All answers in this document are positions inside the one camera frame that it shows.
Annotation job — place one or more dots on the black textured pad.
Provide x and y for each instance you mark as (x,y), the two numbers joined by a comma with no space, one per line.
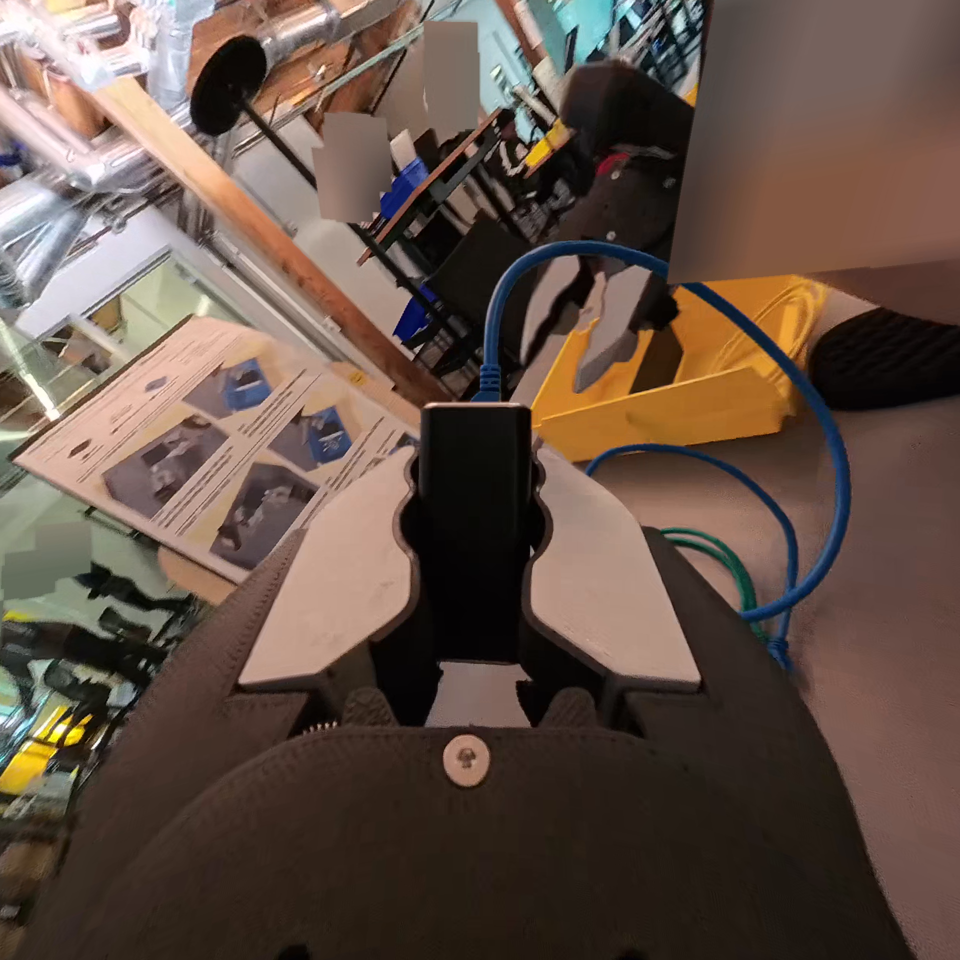
(885,360)

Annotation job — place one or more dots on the black chair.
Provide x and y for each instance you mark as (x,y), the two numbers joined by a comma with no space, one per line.
(472,277)

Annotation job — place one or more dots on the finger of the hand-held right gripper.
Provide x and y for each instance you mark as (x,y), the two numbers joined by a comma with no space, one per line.
(615,322)
(544,307)

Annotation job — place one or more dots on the black ethernet port adapter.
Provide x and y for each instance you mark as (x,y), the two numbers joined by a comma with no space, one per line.
(472,525)

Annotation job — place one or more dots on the printed instruction sheet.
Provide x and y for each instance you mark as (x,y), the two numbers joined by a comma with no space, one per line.
(187,420)

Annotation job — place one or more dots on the blue storage bin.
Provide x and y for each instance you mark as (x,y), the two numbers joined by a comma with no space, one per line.
(409,187)
(415,322)

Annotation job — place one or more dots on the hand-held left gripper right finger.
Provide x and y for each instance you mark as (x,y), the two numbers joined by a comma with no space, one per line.
(607,592)

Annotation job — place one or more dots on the wooden beam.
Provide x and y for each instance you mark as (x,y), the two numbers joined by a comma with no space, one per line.
(247,217)

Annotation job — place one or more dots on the yellow plastic bin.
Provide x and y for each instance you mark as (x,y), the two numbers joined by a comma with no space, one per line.
(675,420)

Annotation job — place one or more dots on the silver metal duct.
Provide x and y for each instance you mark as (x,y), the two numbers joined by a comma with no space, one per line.
(322,30)

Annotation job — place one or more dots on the wooden-top metal table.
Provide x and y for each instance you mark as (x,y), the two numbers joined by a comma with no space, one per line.
(442,169)

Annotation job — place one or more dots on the brown cardboard board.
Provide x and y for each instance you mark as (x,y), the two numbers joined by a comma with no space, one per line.
(191,574)

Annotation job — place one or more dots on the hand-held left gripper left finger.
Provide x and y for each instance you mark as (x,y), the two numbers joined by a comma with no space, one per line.
(337,585)

